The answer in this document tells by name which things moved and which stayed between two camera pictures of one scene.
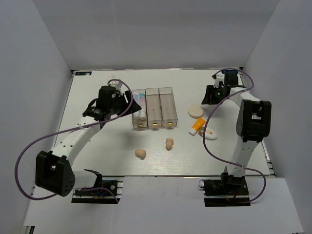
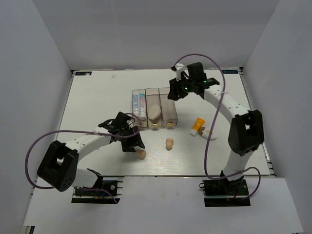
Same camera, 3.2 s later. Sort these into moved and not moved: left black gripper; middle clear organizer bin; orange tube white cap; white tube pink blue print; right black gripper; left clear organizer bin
Moved: left black gripper; right black gripper
Not moved: white tube pink blue print; left clear organizer bin; orange tube white cap; middle clear organizer bin
